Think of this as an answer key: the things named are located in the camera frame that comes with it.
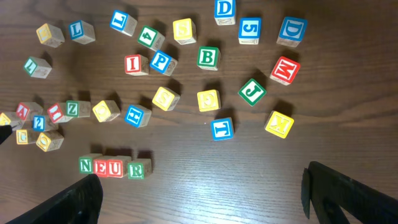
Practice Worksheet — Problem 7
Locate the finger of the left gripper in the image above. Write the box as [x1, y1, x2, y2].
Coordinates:
[0, 125, 12, 144]

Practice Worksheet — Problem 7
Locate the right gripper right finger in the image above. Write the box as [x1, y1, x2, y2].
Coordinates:
[301, 161, 397, 223]

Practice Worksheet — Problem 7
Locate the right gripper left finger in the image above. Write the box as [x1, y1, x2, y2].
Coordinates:
[10, 174, 103, 224]

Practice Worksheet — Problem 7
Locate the green N block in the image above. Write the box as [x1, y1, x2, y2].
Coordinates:
[78, 153, 103, 174]

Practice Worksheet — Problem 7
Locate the red E block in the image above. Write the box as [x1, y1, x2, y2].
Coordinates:
[93, 156, 111, 177]

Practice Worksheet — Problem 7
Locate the red U block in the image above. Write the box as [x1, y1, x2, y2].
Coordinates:
[107, 156, 132, 179]

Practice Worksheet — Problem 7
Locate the red 1 block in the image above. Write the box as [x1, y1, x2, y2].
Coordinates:
[47, 103, 73, 123]

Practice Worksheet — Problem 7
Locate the green R block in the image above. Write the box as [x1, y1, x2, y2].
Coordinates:
[127, 159, 152, 179]

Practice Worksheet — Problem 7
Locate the blue P block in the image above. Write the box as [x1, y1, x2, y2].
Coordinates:
[149, 50, 178, 76]

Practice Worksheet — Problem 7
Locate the yellow C block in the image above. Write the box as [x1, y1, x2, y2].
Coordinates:
[16, 129, 40, 145]

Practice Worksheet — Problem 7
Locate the red A block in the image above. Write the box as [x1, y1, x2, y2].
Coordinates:
[16, 102, 44, 121]

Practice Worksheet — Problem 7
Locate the blue 2 block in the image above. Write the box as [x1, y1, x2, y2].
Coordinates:
[32, 115, 58, 133]

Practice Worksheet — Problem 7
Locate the yellow block bottom left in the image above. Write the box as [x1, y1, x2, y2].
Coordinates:
[35, 131, 64, 152]

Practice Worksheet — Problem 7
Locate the green L block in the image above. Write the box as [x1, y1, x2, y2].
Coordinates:
[23, 57, 52, 79]

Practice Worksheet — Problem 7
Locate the green Z block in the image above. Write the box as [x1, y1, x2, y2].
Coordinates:
[66, 100, 91, 118]

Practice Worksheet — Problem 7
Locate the blue E block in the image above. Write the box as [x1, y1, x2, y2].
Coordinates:
[124, 105, 152, 128]

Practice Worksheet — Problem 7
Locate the plain yellow block top left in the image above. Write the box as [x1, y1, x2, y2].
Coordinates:
[36, 23, 65, 48]

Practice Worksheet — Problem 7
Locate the yellow M block far right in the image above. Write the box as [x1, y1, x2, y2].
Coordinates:
[264, 111, 294, 139]

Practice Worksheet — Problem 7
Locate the yellow S block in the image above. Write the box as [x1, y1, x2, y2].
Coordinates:
[152, 86, 180, 111]

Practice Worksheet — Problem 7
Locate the red I block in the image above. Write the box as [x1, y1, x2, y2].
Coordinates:
[124, 54, 149, 76]

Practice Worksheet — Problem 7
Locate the red M block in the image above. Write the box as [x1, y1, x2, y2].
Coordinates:
[270, 56, 300, 85]

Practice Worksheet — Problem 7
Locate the green J block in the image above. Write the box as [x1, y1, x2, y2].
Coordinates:
[238, 78, 267, 106]

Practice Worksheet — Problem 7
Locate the blue T block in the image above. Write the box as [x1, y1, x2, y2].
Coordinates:
[211, 117, 234, 141]

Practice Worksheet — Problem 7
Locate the blue tilted L block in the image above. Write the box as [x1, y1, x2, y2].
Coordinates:
[109, 10, 137, 37]

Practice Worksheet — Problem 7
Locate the yellow block right centre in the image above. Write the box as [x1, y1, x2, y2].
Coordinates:
[197, 90, 221, 112]

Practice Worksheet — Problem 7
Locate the green 4 block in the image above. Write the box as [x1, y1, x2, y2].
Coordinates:
[137, 26, 165, 52]

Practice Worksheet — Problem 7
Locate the blue D block far right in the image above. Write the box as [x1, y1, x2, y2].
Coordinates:
[276, 17, 308, 48]

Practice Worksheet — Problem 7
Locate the blue d block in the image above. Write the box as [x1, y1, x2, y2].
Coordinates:
[276, 17, 308, 48]
[214, 0, 236, 26]

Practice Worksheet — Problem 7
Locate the green B block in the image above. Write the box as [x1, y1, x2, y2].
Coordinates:
[197, 46, 221, 71]

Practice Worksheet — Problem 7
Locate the yellow block top centre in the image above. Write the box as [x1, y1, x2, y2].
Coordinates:
[173, 18, 197, 45]

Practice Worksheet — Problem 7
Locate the blue 5 block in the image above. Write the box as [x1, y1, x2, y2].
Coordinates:
[238, 17, 262, 45]

